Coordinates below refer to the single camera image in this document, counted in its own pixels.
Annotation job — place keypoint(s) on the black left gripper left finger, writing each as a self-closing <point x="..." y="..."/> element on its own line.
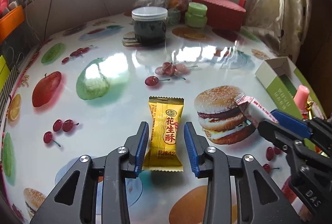
<point x="74" y="198"/>

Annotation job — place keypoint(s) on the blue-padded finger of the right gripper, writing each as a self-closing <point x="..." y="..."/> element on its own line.
<point x="291" y="123"/>

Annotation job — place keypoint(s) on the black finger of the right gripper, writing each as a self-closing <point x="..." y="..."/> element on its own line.
<point x="281" y="137"/>

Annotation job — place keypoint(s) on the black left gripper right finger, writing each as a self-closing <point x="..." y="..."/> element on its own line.
<point x="259" y="199"/>

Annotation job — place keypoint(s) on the pink jelly cup red lid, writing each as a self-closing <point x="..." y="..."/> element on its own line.
<point x="301" y="98"/>

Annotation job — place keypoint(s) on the pink white candy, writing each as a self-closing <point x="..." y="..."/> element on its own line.
<point x="253" y="110"/>

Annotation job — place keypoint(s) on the gold peanut candy packet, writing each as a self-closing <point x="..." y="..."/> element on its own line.
<point x="162" y="155"/>

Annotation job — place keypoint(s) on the green white cardboard box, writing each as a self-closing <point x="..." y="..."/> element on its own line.
<point x="281" y="79"/>

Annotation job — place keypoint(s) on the cream patterned curtain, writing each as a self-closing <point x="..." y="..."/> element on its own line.
<point x="281" y="24"/>

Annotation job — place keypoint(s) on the green small jar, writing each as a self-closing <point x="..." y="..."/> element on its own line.
<point x="195" y="16"/>

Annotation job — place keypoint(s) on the green yellow boxes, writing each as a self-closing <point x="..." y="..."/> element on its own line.
<point x="4" y="72"/>

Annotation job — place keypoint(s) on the dark jar white lid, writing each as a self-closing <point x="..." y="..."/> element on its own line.
<point x="150" y="24"/>

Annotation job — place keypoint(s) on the orange tray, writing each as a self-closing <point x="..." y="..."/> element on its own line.
<point x="10" y="22"/>

